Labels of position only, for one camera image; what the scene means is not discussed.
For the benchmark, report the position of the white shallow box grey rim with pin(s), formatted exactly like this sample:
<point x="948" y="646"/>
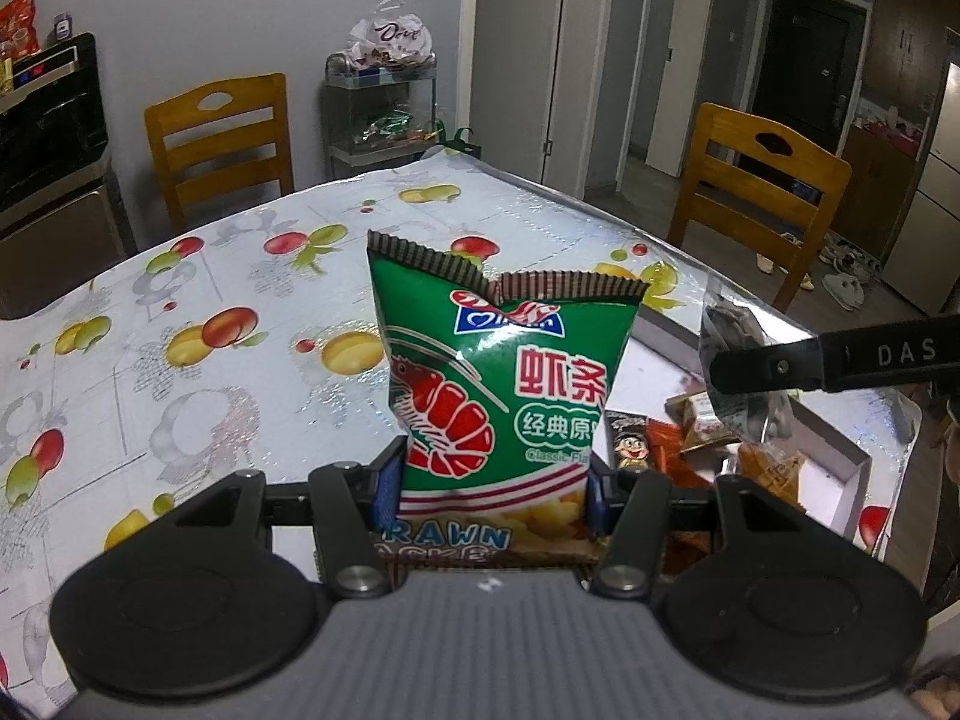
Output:
<point x="660" y="375"/>

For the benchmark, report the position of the white plastic bag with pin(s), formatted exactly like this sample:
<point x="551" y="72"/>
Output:
<point x="390" y="34"/>

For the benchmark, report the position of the silver refrigerator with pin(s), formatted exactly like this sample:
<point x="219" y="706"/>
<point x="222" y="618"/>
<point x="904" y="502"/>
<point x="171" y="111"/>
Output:
<point x="930" y="187"/>

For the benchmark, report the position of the clear sunflower seed packet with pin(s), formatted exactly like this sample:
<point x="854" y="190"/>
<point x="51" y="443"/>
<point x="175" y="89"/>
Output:
<point x="731" y="322"/>

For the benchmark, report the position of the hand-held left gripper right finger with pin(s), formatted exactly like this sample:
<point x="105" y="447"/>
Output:
<point x="598" y="502"/>

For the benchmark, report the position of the brown cartoon chocolate tube packet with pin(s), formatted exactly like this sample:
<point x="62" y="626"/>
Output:
<point x="628" y="442"/>

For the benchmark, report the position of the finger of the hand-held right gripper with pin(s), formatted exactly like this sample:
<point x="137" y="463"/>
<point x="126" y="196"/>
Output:
<point x="757" y="373"/>

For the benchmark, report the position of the white slipper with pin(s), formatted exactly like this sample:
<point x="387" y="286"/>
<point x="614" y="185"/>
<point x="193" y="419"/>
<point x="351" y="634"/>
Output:
<point x="841" y="292"/>

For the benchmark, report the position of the wooden chair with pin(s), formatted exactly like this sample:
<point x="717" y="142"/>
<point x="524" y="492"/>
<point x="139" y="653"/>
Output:
<point x="217" y="135"/>
<point x="757" y="180"/>

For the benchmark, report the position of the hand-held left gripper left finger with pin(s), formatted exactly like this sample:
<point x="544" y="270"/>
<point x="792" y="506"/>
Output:
<point x="384" y="491"/>

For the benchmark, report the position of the dark wooden sideboard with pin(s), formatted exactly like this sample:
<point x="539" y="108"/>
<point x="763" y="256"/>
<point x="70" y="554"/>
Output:
<point x="885" y="187"/>

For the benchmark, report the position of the metal and glass rack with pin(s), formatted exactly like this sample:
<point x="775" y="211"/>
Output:
<point x="379" y="94"/>

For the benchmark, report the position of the gold pastry packet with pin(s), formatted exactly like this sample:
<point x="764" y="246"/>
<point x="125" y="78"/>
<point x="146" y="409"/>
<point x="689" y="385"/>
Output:
<point x="701" y="420"/>

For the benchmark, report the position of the gold foil snack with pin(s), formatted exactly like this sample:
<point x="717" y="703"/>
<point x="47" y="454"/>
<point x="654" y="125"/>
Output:
<point x="772" y="472"/>

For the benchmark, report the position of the tan shoes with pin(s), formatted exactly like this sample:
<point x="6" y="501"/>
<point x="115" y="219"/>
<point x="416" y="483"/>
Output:
<point x="784" y="274"/>

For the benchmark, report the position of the green prawn cracker bag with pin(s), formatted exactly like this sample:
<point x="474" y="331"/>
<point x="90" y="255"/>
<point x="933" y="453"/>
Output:
<point x="487" y="405"/>

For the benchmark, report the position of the dark entry door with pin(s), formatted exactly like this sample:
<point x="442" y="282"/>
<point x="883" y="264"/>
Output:
<point x="802" y="60"/>

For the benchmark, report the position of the orange snack packet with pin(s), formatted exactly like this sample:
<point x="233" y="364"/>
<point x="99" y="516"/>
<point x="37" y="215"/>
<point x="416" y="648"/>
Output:
<point x="664" y="450"/>

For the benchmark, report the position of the red snack bag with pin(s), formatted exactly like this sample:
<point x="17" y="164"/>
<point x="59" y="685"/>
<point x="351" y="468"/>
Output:
<point x="16" y="22"/>

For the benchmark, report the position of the fruit print tablecloth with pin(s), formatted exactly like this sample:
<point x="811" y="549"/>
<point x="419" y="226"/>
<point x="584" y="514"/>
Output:
<point x="225" y="277"/>

